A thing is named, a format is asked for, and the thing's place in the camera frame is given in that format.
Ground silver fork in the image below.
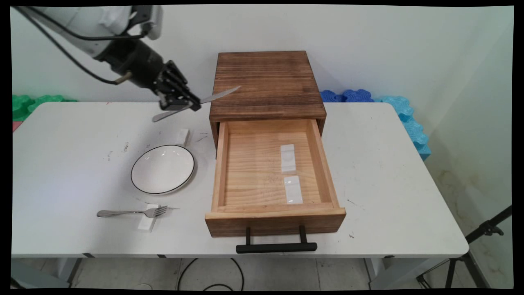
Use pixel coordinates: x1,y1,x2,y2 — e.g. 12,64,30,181
97,205,169,218

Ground light blue foam mat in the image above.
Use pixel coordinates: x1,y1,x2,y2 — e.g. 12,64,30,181
373,96,432,161

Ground white plate with black rim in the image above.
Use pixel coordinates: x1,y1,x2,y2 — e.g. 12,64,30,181
131,145,196,195

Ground green foam mat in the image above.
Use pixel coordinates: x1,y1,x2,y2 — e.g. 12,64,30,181
12,95,78,123

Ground black tripod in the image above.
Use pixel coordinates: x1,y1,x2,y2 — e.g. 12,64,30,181
417,205,512,289

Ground black floor cable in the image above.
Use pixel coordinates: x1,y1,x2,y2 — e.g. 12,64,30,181
177,258,245,291

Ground silver table knife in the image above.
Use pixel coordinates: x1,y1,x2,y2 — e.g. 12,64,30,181
152,85,242,123

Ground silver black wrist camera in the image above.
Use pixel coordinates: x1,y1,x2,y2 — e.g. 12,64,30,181
130,6,164,41

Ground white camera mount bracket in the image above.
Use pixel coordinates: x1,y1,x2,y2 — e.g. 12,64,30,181
100,6,137,36

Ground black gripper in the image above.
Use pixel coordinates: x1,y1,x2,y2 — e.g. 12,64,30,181
95,39,202,112

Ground grey table leg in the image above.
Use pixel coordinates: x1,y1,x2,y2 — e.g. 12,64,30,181
364,256,449,290
56,257,84,288

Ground dark wooden drawer cabinet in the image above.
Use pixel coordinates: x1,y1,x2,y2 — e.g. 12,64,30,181
209,51,327,149

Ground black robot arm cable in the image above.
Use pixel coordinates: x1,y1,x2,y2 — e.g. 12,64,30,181
12,6,148,86

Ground black drawer handle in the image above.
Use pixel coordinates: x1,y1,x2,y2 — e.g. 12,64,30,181
236,225,318,254

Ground light wooden drawer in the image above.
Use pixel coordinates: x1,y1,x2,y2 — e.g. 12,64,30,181
205,119,347,238

